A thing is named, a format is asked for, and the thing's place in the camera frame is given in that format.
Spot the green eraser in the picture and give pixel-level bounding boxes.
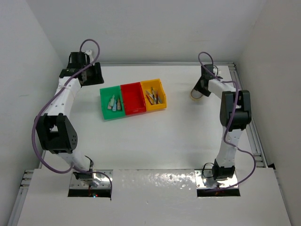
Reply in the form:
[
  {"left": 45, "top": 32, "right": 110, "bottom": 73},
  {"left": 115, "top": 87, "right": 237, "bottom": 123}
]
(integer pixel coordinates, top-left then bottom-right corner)
[{"left": 110, "top": 95, "right": 115, "bottom": 107}]

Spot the orange eraser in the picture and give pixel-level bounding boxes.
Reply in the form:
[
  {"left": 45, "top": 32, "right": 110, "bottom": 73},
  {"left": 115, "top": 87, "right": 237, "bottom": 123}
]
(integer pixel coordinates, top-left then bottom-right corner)
[{"left": 117, "top": 98, "right": 122, "bottom": 111}]

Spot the blue eraser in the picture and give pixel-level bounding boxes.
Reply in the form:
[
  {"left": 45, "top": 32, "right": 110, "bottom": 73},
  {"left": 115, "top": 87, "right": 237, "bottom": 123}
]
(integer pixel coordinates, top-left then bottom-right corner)
[{"left": 112, "top": 101, "right": 117, "bottom": 112}]

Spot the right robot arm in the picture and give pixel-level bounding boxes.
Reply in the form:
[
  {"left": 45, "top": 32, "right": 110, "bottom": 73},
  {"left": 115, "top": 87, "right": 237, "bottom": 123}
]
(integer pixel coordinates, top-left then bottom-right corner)
[{"left": 193, "top": 65, "right": 252, "bottom": 180}]

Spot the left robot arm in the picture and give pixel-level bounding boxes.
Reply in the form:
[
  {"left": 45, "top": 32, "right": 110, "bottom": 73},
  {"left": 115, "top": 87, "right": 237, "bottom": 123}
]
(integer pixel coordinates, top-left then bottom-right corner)
[{"left": 36, "top": 50, "right": 104, "bottom": 187}]

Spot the green plastic bin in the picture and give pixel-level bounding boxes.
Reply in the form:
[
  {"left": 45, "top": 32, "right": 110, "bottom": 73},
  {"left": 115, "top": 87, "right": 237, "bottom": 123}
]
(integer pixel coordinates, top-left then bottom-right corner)
[{"left": 100, "top": 86, "right": 125, "bottom": 120}]

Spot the yellow plastic bin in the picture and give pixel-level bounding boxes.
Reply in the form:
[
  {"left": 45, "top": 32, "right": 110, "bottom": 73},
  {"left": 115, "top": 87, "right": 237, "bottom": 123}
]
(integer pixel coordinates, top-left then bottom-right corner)
[{"left": 140, "top": 79, "right": 167, "bottom": 112}]

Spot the red plastic bin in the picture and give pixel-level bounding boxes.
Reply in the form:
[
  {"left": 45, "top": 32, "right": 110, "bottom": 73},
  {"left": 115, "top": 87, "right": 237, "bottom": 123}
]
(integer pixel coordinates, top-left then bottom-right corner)
[{"left": 120, "top": 82, "right": 146, "bottom": 116}]

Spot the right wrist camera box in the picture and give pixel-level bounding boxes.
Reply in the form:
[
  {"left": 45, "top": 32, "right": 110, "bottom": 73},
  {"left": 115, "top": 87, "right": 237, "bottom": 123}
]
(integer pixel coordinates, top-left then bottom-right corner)
[{"left": 213, "top": 66, "right": 221, "bottom": 76}]

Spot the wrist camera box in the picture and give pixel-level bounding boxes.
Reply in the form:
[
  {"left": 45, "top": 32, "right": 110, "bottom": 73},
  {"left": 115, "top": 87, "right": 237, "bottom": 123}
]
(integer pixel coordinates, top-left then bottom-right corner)
[
  {"left": 85, "top": 50, "right": 93, "bottom": 56},
  {"left": 213, "top": 66, "right": 221, "bottom": 76}
]

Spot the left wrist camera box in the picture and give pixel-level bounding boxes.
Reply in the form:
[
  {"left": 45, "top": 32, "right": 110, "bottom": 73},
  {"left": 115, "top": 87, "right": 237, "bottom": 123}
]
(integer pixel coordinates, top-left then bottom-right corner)
[{"left": 85, "top": 50, "right": 93, "bottom": 56}]

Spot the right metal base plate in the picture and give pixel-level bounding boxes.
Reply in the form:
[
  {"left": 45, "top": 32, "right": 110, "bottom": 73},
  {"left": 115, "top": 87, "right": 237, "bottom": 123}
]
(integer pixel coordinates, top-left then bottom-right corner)
[{"left": 195, "top": 169, "right": 238, "bottom": 189}]

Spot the metal base plate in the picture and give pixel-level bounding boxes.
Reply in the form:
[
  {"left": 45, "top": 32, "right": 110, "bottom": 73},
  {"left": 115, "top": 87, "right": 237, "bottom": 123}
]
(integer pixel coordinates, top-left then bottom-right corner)
[
  {"left": 195, "top": 169, "right": 238, "bottom": 189},
  {"left": 70, "top": 171, "right": 111, "bottom": 189}
]

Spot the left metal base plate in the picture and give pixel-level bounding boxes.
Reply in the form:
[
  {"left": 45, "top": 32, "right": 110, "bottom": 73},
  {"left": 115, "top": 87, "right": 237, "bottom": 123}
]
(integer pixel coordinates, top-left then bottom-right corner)
[{"left": 70, "top": 171, "right": 111, "bottom": 189}]

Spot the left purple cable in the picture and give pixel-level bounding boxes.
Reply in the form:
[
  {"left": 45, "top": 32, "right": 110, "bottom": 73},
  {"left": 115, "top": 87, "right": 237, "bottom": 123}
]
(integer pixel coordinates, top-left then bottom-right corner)
[{"left": 31, "top": 39, "right": 113, "bottom": 196}]

